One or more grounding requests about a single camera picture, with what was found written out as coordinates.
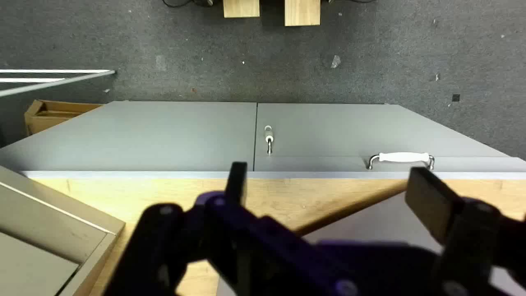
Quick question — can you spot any grey cabinet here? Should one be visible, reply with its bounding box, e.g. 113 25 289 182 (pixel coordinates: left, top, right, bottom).
0 99 526 181

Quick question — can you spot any black cable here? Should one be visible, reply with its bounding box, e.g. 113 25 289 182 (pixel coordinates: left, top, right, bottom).
161 0 216 10

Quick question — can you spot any open beige drawer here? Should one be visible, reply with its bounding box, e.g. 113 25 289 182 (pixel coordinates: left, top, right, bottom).
0 164 126 296

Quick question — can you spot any light wooden board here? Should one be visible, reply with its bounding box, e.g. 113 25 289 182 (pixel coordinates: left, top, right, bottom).
31 176 526 296

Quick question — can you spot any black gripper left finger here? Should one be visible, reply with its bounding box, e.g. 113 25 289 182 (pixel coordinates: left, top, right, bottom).
103 159 330 296

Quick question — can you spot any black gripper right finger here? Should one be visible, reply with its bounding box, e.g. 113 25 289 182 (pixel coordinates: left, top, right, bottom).
404 166 526 296

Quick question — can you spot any silver cabinet lock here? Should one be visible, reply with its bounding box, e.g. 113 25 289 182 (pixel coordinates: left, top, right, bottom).
262 123 274 155

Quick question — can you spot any silver metal frame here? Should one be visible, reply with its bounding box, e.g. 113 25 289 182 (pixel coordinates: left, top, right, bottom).
0 67 118 100

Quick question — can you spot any white drawer handle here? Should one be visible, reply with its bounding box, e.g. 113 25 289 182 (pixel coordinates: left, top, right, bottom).
364 151 437 171

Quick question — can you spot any wooden box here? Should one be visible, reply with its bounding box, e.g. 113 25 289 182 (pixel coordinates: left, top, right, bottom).
22 99 105 136

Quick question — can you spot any light wooden furniture leg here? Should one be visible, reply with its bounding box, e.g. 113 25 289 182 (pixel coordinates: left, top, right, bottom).
220 0 262 20
282 0 322 28

